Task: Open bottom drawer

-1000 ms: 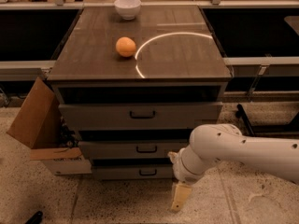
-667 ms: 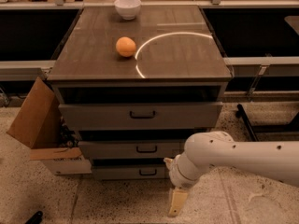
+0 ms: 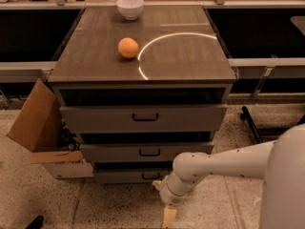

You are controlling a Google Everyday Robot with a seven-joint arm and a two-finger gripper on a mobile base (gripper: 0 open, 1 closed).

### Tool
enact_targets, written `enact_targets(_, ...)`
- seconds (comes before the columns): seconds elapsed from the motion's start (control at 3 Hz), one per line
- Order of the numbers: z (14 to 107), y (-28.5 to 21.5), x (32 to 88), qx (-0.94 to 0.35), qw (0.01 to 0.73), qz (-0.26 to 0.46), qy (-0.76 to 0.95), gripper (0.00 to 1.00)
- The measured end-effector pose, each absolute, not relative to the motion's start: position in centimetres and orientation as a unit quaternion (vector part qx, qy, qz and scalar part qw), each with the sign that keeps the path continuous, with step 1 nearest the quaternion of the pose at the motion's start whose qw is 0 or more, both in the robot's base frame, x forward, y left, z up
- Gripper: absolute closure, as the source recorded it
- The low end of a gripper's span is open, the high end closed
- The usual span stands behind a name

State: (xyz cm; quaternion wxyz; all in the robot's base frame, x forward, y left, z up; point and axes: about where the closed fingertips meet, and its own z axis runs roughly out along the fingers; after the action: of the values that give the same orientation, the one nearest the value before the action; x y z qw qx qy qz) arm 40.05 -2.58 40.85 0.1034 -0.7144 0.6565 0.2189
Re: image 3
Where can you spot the open cardboard box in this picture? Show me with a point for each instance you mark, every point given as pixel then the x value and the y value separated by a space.
pixel 38 129

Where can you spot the grey drawer cabinet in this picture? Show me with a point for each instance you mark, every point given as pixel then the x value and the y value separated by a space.
pixel 180 62

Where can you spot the black stand base bar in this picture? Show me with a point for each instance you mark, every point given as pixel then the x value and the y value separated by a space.
pixel 246 116

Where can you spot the metal rail bracket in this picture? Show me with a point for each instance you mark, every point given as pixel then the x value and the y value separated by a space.
pixel 266 73

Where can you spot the orange fruit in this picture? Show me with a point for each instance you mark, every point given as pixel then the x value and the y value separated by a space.
pixel 128 48

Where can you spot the white bowl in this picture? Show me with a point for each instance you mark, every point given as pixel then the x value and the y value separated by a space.
pixel 130 9

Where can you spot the black object on floor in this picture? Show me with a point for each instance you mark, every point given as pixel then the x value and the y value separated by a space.
pixel 37 223

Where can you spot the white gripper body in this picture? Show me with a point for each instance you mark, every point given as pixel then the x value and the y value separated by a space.
pixel 166 195

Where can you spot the grey drawer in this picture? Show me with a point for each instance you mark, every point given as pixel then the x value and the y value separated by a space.
pixel 144 119
pixel 141 152
pixel 129 175

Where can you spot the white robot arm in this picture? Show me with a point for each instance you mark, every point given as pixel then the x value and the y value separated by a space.
pixel 280 163

